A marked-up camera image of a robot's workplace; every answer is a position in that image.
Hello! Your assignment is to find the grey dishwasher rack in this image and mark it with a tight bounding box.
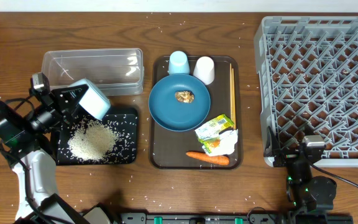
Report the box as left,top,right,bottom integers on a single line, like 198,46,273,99
254,16,358,167

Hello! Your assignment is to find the light blue cup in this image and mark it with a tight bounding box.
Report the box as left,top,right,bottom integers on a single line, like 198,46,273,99
168,51,190,75

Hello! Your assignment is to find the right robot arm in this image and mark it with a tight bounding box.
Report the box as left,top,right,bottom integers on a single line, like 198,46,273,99
264,127,337,223

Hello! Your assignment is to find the wooden chopstick right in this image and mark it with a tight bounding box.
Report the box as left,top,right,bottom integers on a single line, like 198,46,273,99
231,68,237,129

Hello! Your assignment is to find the clear plastic container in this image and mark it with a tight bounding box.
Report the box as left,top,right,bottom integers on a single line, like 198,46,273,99
42,48,144,96

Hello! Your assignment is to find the wooden chopstick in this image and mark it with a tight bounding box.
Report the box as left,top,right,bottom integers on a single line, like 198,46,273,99
231,68,237,129
229,63,236,123

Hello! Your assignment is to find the orange carrot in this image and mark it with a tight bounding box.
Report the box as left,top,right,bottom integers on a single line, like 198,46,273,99
186,152,230,166

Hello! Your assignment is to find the crumpled white wrapper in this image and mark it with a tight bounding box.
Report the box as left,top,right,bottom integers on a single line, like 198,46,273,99
199,129,238,156

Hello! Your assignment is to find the brown mushroom food scrap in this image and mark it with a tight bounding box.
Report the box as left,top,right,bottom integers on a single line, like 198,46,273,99
175,90,195,103

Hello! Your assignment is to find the dark blue plate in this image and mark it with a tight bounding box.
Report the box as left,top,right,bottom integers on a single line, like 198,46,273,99
149,74,211,131

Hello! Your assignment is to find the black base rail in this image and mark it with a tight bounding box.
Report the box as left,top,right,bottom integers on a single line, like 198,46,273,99
119,212,354,224

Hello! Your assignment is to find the light blue bowl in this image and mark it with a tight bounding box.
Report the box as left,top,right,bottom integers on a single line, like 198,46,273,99
69,78,111,120

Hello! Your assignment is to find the black plastic tray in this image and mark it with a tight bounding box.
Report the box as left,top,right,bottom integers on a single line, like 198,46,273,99
50,107,139,166

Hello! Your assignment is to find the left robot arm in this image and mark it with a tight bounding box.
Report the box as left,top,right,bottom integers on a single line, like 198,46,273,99
0,81,115,223

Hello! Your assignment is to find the pile of white rice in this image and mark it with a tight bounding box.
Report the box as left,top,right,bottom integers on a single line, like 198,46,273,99
59,114,136,164

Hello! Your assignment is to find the wooden chopstick left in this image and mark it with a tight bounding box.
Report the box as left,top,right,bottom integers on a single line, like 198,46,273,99
229,63,236,123

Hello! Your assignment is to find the white cup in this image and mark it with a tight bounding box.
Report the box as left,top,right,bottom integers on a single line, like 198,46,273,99
193,56,215,85

